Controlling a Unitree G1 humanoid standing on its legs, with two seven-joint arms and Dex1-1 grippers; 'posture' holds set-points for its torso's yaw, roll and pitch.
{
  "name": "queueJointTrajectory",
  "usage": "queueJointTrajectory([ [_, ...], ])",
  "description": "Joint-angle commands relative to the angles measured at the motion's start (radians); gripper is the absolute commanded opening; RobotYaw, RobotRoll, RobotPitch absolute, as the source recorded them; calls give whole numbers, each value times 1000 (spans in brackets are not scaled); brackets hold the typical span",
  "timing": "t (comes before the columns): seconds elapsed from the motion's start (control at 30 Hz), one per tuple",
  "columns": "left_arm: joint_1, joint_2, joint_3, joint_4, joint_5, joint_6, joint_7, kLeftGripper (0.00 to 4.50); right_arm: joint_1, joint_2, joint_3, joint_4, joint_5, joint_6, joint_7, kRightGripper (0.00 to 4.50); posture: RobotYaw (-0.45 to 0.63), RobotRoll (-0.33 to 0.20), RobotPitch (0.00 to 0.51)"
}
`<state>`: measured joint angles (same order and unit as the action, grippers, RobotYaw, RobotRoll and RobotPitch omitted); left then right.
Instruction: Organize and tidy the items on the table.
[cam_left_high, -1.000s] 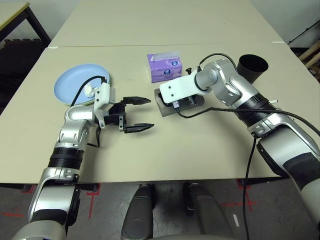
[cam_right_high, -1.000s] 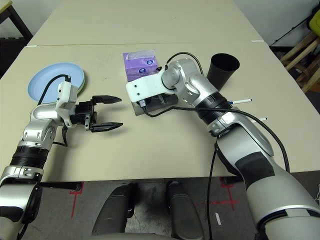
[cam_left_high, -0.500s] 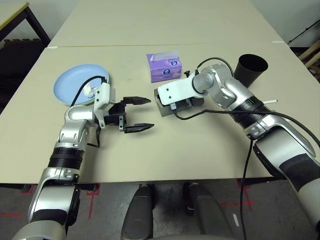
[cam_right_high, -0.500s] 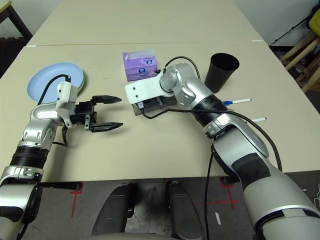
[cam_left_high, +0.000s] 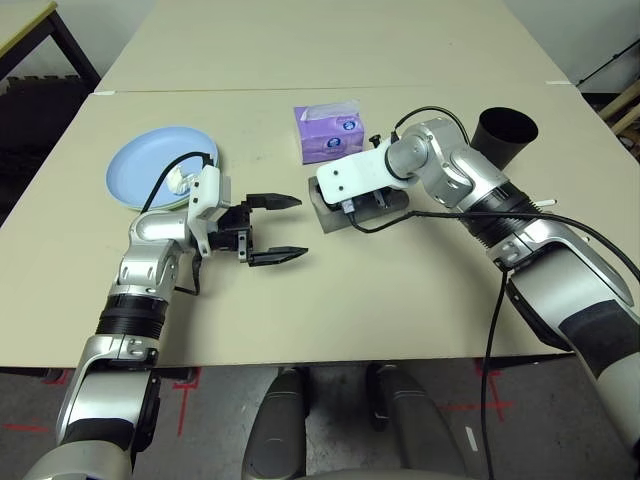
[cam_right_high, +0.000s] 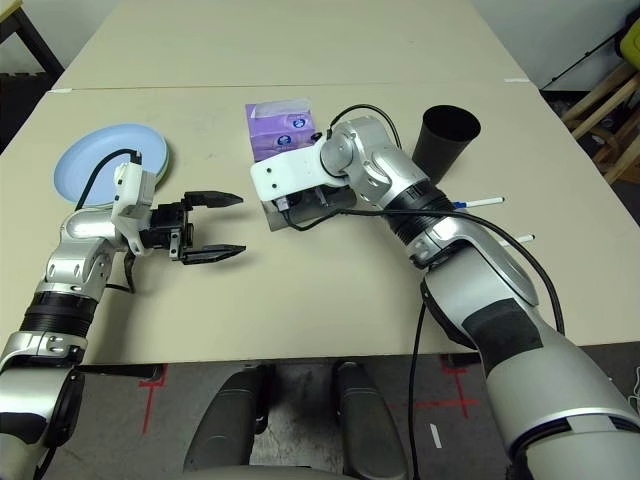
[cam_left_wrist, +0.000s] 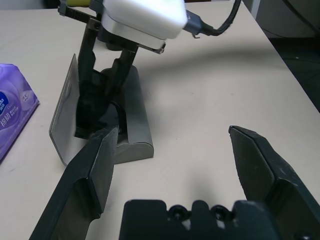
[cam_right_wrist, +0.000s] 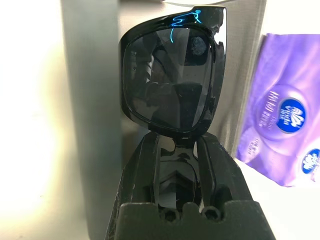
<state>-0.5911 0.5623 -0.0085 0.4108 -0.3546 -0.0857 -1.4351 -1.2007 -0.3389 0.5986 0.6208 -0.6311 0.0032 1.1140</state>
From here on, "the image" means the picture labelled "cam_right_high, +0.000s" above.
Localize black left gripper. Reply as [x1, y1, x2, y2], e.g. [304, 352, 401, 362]
[142, 189, 247, 266]

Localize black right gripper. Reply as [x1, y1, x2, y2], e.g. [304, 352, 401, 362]
[291, 185, 332, 212]

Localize blue plastic plate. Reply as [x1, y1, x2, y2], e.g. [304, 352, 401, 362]
[52, 123, 169, 206]

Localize grey open glasses case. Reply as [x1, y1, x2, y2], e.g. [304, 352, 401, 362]
[263, 192, 356, 234]

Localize purple tissue pack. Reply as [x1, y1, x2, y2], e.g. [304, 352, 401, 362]
[244, 97, 324, 164]

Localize black plastic cup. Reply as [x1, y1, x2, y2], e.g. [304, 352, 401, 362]
[411, 104, 482, 184]

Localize white pen with blue cap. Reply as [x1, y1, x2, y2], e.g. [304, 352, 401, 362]
[452, 197, 505, 210]

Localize black table foot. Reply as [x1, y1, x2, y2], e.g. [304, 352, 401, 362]
[444, 352, 484, 374]
[77, 363, 164, 384]

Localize red floor tape line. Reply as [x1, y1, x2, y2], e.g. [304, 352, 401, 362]
[138, 364, 169, 435]

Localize grey robot left leg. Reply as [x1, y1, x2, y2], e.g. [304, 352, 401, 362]
[184, 367, 271, 474]

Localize grey robot leg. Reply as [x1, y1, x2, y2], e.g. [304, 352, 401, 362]
[184, 367, 271, 474]
[333, 362, 409, 479]

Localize black foam floor mats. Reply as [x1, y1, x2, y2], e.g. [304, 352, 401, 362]
[0, 72, 54, 151]

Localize grey robot right leg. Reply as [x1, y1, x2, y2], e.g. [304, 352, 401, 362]
[333, 362, 409, 479]

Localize grey robot torso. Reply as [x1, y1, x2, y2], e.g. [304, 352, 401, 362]
[179, 464, 351, 480]

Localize red floor tape cross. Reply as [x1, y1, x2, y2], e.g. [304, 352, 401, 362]
[414, 357, 480, 419]

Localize black framed side table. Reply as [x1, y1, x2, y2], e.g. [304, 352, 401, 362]
[0, 0, 64, 81]

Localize black slanted rod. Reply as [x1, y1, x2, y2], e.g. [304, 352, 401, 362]
[542, 29, 624, 91]

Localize wooden stool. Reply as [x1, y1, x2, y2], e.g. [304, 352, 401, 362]
[562, 62, 640, 186]

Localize yellow green object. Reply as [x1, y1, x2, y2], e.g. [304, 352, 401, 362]
[617, 19, 640, 64]

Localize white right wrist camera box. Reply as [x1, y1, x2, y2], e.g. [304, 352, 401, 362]
[249, 144, 346, 204]

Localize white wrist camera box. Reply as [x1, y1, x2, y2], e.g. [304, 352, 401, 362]
[110, 162, 156, 256]
[249, 144, 346, 204]

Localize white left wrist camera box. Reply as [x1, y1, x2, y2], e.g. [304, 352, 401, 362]
[110, 162, 156, 256]

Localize black left wrist camera cable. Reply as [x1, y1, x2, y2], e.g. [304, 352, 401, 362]
[74, 148, 144, 296]

